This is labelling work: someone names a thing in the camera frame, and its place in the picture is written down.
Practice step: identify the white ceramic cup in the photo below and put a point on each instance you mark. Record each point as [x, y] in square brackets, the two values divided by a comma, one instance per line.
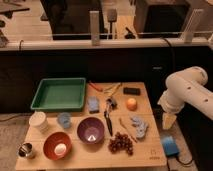
[39, 121]

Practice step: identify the metal cup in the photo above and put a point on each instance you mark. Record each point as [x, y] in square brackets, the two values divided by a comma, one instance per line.
[26, 150]

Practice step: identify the green plastic tray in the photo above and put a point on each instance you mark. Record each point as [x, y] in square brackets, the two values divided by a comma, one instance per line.
[60, 94]

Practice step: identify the bunch of red grapes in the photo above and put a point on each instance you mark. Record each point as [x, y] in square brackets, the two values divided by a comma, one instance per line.
[121, 142]

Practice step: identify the purple bowl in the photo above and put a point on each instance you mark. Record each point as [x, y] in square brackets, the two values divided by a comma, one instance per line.
[91, 130]

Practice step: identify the black handled knife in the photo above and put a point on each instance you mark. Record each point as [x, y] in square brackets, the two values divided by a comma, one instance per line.
[107, 118]

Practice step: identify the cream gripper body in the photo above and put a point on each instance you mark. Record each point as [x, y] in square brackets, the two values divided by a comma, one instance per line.
[168, 120]

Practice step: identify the blue sponge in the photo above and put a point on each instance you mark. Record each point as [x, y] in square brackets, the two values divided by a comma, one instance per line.
[93, 104]

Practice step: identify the orange fruit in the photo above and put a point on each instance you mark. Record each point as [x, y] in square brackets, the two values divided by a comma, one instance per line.
[131, 104]

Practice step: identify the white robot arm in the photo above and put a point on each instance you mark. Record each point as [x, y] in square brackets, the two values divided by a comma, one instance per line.
[185, 86]

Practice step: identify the white egg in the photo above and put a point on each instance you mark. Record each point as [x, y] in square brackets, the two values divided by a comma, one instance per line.
[60, 149]

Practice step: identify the wooden stick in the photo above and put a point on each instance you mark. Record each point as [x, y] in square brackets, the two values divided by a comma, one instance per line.
[129, 133]

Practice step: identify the red bowl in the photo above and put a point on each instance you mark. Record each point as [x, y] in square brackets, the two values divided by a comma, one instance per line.
[52, 141]

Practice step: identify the orange carrot stick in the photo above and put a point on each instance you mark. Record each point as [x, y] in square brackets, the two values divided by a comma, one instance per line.
[96, 87]

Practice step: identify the light blue cloth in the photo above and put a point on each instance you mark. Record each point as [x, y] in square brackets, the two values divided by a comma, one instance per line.
[140, 125]

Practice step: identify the blue box on floor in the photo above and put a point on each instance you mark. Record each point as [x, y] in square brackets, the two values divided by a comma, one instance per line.
[170, 147]

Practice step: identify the light blue small cup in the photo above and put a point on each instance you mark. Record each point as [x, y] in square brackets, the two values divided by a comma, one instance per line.
[64, 119]

